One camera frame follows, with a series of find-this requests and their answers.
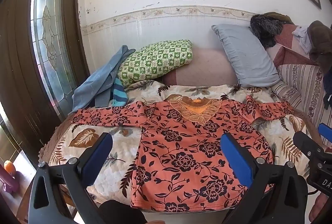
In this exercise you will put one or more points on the person's leg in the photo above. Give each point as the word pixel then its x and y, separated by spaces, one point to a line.
pixel 122 213

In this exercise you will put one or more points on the white cloth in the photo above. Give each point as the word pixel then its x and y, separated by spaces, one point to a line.
pixel 302 37

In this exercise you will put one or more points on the cream leaf-print blanket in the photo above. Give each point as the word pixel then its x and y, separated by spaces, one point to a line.
pixel 77 135

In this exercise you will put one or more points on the orange floral shirt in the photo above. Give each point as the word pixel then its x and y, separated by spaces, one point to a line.
pixel 181 148

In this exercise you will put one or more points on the pink bolster cushion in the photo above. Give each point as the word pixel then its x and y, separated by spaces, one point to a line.
pixel 207 68

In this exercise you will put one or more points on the brown garment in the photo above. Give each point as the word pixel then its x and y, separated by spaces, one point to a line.
pixel 320 42

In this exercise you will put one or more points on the black furry garment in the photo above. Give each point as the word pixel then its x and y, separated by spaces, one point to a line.
pixel 265 30

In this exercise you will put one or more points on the olive-brown garment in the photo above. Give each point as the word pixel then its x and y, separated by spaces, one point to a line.
pixel 281 17

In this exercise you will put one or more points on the blue-grey cloth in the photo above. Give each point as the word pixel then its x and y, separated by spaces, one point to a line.
pixel 98 83

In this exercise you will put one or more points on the person's right hand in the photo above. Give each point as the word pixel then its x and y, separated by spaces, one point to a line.
pixel 323 209

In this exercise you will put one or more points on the grey-blue pillow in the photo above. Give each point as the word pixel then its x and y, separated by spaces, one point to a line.
pixel 246 57

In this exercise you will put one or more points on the small orange object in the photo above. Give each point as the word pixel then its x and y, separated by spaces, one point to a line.
pixel 9 167

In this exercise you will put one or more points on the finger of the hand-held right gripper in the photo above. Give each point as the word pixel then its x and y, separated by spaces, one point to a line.
pixel 326 133
pixel 308 147

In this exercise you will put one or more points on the dark wooden stained-glass door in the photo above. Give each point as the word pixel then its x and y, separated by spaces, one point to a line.
pixel 15 57

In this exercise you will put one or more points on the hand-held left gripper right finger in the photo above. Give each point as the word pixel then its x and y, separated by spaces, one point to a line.
pixel 237 159

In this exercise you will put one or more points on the purple object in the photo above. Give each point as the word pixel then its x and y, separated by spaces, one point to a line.
pixel 7 182

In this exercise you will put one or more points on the dark cloth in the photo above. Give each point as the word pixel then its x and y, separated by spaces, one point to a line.
pixel 328 89

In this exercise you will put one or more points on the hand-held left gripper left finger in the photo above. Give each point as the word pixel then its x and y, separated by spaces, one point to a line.
pixel 99 159

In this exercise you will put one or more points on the teal striped cloth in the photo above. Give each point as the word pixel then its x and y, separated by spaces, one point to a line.
pixel 119 94

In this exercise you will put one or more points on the green checkered pillow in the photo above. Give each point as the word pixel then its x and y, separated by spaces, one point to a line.
pixel 155 60

